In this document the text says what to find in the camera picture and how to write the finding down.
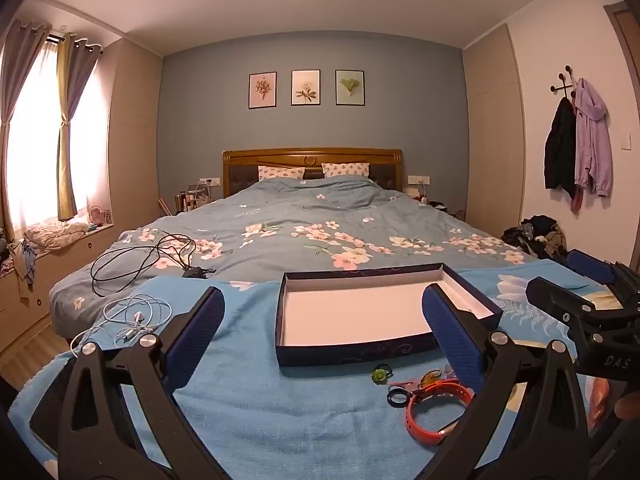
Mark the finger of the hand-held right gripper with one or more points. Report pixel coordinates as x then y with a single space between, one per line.
560 300
592 266

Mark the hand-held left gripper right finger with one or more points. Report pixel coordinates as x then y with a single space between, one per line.
450 332

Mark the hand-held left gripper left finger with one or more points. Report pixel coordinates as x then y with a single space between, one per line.
197 332

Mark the orange smartwatch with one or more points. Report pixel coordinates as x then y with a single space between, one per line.
417 425

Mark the dark blue shallow box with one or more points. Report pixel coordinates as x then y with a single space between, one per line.
350 310

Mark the person's right hand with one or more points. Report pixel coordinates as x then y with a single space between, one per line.
629 407

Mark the white earphones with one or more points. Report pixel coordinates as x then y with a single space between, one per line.
140 316

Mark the pile of dark clothes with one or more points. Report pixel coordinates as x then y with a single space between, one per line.
537 237

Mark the maroon garment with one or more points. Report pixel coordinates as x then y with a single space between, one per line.
576 202

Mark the light blue blanket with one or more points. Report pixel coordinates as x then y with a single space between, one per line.
250 395

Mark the black jacket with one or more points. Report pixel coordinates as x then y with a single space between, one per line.
559 150

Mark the purple jacket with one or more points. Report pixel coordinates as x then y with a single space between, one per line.
592 145

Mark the cluttered bedside table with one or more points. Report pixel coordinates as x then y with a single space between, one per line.
187 200

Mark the blue floral duvet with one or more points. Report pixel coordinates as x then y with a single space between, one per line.
310 230

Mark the window bench cabinet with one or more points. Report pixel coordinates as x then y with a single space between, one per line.
60 265

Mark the small pink fan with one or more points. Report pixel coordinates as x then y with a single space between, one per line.
97 215

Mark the beige wardrobe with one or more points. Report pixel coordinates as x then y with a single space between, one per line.
492 130
135 130

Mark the crumpled cloth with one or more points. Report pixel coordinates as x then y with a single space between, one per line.
55 234

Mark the heart print pillow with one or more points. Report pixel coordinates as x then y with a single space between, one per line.
280 172
345 169

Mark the wooden headboard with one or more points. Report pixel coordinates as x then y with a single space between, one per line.
312 156

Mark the door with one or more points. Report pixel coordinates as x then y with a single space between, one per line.
627 35

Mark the pink framed flower picture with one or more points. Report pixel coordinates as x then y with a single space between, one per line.
263 90

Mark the grey and yellow curtain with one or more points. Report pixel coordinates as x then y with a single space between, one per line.
70 110

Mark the green framed flower picture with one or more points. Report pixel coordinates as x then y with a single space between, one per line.
350 87

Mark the white framed flower picture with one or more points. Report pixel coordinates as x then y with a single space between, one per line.
306 87

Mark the curtain rod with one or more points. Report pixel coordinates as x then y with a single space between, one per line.
55 38

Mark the wall socket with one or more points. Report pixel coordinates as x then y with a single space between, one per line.
209 181
419 179

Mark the black wall coat rack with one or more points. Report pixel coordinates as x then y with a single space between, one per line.
565 80

